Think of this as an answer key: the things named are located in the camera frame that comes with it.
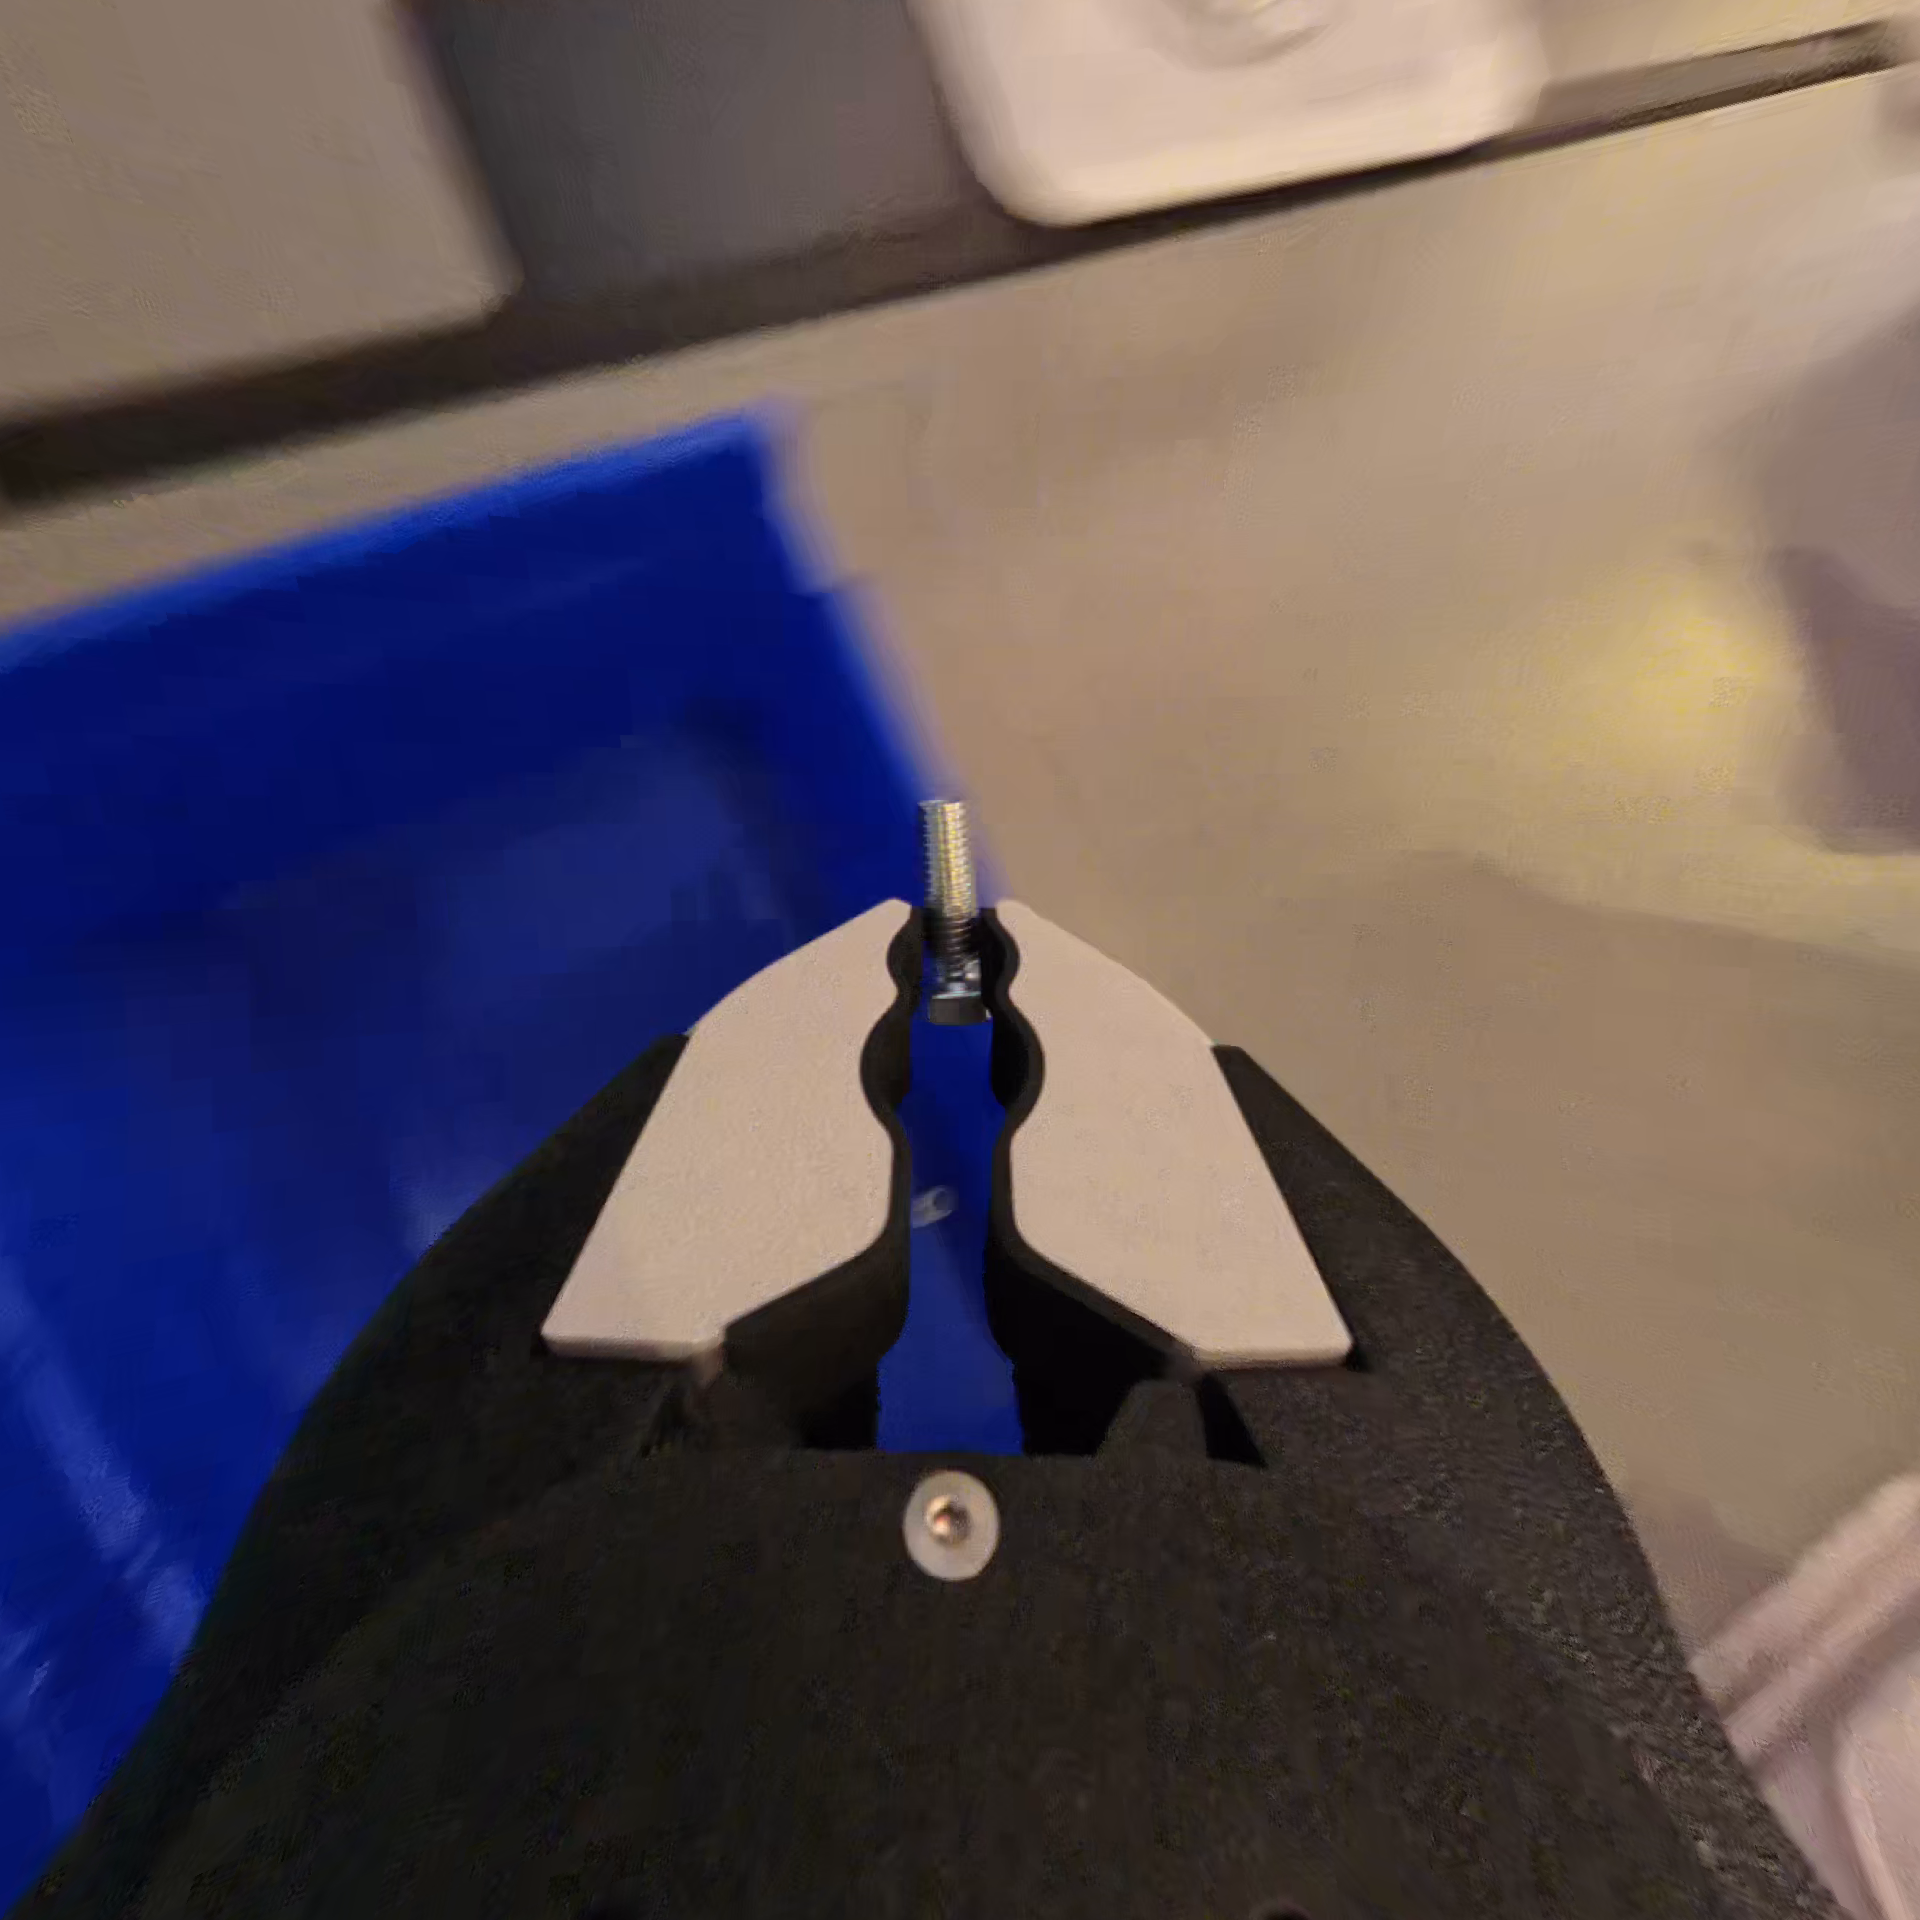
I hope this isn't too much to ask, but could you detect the small steel bolt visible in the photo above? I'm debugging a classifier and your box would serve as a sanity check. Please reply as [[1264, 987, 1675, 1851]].
[[915, 797, 994, 1033]]

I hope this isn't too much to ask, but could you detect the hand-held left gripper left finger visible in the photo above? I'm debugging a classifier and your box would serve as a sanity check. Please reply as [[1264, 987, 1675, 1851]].
[[540, 897, 917, 1453]]

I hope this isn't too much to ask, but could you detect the blue plastic bin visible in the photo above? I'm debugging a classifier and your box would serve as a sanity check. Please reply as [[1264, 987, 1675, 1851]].
[[0, 407, 1004, 1870]]

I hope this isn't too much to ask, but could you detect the black table cable flap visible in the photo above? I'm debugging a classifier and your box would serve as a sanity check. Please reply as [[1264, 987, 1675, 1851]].
[[407, 0, 993, 339]]

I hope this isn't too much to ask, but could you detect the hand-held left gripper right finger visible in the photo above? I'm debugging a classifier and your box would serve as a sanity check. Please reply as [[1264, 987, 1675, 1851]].
[[983, 897, 1359, 1455]]

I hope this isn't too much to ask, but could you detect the wooden board document stand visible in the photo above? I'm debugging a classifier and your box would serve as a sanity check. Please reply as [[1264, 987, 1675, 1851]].
[[907, 0, 1551, 230]]

